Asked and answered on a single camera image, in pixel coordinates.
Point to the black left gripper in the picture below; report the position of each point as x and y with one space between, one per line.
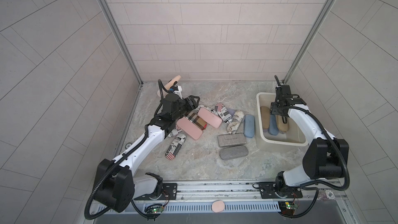
190 103

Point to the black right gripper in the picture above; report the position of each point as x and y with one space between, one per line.
273 108

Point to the tan fabric glasses case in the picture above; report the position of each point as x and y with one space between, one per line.
265 117

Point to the blue fabric glasses case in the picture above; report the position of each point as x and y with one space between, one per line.
273 128

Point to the cream plastic storage box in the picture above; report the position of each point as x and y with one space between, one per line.
291 140

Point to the light grey rectangular glasses case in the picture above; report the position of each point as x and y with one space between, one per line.
231 140

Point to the dark grey glasses case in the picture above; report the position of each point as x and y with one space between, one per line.
234 152

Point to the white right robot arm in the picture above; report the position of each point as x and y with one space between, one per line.
325 161

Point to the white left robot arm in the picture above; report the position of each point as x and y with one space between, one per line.
115 186

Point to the brown plaid glasses case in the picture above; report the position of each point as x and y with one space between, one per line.
197 120

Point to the pink glasses case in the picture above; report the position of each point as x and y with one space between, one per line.
210 118
189 128

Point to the map print glasses case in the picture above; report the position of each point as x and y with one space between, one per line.
235 123

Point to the beige microphone head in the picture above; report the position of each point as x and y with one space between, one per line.
172 86

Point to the left circuit board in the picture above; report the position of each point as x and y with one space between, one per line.
154 209

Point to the circuit board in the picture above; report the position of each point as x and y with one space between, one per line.
287 208
154 209

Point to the small patterned roll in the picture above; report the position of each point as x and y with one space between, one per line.
326 195

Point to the right circuit board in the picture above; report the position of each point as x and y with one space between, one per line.
287 208

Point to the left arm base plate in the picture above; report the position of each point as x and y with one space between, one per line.
163 191

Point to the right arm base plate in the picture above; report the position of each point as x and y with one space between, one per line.
270 190

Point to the aluminium rail frame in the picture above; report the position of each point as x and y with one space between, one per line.
189 191

